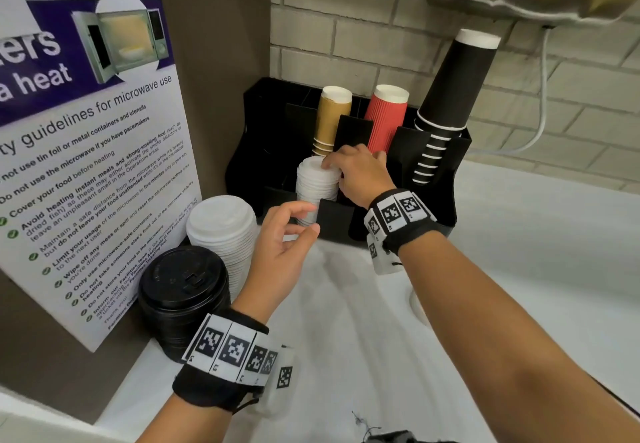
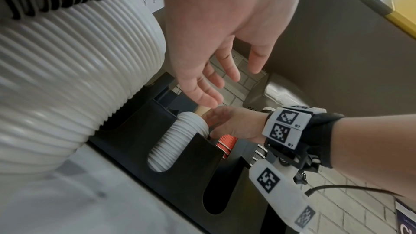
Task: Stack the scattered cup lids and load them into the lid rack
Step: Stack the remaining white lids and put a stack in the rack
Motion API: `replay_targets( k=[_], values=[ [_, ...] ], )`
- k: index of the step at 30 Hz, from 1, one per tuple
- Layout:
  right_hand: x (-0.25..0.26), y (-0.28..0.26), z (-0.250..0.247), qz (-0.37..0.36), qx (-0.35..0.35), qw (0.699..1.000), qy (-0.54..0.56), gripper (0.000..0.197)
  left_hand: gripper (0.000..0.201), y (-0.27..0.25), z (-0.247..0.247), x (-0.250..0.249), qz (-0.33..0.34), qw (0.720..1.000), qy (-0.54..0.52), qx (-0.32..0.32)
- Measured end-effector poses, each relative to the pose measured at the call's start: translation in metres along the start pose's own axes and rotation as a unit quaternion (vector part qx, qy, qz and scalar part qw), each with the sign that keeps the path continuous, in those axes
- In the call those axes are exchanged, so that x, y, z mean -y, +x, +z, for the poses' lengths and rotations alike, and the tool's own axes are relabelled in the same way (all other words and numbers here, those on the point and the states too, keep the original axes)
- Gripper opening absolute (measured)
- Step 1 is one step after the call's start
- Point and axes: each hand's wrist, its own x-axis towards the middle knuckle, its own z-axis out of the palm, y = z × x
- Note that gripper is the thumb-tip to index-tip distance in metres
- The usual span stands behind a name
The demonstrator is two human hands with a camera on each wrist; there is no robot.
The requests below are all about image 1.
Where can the stack of black paper cups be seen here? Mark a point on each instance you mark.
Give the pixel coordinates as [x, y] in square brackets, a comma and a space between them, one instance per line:
[460, 78]

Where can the person's left hand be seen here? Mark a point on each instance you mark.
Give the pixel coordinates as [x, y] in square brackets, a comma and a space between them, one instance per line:
[275, 268]

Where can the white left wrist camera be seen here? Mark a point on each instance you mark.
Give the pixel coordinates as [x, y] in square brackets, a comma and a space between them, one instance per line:
[284, 377]

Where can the black cup and lid organizer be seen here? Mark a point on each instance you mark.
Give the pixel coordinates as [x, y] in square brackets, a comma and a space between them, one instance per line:
[270, 133]

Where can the black chest camera mount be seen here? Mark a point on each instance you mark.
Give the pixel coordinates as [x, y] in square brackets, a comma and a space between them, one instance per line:
[400, 437]

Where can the person's right forearm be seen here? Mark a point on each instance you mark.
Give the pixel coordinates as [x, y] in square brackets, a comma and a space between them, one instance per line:
[500, 338]

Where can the microwave safety poster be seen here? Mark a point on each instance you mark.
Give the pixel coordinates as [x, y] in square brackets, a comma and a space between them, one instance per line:
[90, 183]

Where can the person's left forearm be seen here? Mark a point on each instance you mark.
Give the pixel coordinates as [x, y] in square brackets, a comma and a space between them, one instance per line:
[180, 422]

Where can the left marker wristband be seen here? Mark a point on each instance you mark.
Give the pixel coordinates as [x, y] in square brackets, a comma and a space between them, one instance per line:
[225, 353]

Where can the person's right hand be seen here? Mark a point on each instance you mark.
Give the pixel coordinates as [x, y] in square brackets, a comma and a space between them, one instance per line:
[365, 178]

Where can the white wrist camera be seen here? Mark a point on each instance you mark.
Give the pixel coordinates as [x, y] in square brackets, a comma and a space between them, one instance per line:
[382, 258]
[284, 377]

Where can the stack of black lids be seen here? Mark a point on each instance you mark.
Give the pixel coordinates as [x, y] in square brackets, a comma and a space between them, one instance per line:
[180, 283]

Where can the marker wristband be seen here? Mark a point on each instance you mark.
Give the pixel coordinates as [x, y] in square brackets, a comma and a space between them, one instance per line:
[225, 353]
[400, 218]

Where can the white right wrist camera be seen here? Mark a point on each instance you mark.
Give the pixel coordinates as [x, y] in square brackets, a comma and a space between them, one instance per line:
[382, 258]

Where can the right marker wristband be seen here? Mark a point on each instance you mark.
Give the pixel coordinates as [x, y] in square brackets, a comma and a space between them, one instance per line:
[400, 218]

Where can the stack of red paper cups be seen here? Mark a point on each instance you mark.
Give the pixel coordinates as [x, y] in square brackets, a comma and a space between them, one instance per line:
[387, 118]

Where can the stack of gold paper cups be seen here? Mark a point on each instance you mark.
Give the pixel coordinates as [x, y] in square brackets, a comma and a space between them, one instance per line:
[332, 113]

